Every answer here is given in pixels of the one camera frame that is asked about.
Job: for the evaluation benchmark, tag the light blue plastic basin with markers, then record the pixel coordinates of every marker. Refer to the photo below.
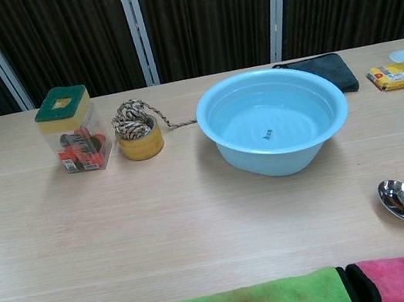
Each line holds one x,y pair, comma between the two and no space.
251,165

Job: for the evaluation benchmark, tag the yellow tape roll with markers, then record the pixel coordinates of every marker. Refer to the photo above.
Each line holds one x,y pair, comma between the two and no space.
143,148

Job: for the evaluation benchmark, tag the clear box with orange items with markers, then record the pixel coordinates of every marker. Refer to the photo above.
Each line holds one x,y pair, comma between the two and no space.
81,154

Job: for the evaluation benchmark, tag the green and yellow sponge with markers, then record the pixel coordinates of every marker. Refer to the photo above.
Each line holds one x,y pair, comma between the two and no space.
76,93

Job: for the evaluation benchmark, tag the dark green folded cloth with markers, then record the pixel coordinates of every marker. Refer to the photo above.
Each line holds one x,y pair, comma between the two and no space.
337,72

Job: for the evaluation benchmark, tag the yellow snack packet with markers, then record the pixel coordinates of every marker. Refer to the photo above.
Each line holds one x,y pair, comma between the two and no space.
392,76

